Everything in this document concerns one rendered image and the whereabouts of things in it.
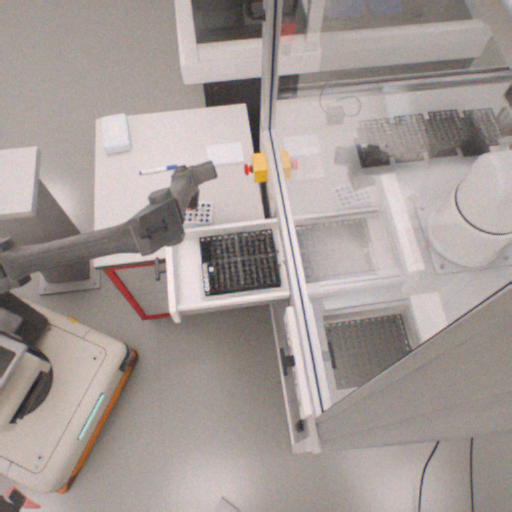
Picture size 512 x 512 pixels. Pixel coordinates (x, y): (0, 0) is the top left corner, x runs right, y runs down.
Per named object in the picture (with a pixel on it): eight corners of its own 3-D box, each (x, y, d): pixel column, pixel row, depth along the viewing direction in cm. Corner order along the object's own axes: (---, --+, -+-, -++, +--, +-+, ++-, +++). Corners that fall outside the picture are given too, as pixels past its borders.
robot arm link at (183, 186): (141, 200, 89) (159, 249, 93) (168, 192, 89) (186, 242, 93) (171, 165, 130) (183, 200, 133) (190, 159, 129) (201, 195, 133)
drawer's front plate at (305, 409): (301, 419, 123) (305, 415, 113) (284, 317, 135) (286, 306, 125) (307, 418, 123) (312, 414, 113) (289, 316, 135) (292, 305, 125)
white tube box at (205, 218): (175, 227, 154) (173, 222, 151) (178, 206, 158) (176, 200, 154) (212, 229, 154) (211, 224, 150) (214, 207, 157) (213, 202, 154)
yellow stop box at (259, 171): (252, 184, 152) (252, 171, 146) (249, 166, 155) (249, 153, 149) (267, 182, 153) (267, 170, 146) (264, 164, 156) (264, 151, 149)
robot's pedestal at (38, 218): (39, 295, 223) (-55, 222, 154) (43, 241, 236) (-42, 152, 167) (100, 288, 225) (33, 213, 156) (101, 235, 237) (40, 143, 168)
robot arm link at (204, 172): (174, 169, 125) (184, 198, 128) (214, 156, 127) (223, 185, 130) (172, 164, 136) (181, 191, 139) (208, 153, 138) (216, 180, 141)
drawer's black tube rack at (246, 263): (206, 299, 136) (204, 292, 130) (201, 246, 143) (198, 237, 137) (279, 289, 137) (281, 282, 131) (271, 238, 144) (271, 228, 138)
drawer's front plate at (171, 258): (175, 323, 134) (169, 312, 124) (169, 236, 146) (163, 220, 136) (181, 322, 134) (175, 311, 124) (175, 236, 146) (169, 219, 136)
